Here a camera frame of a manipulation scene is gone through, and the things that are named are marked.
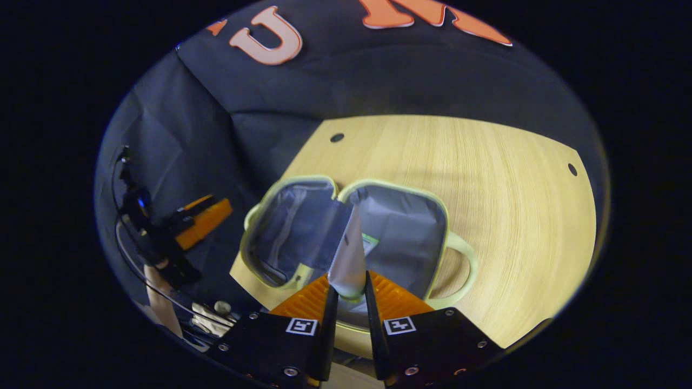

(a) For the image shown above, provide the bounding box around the black cable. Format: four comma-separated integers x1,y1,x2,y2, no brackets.
111,146,236,327

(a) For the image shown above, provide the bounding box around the cream yellow suitcase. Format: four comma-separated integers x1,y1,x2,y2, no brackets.
239,175,479,333

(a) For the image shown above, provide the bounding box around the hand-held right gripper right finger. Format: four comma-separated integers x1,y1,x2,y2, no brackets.
365,271,503,387

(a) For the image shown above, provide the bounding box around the black backdrop cloth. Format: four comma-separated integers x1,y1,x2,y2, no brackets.
95,0,609,325

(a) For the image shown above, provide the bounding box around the white squeeze tube green cap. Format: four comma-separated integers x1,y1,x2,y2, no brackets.
328,204,367,301

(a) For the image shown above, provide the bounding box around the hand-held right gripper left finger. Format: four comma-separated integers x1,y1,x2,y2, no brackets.
208,273,339,388

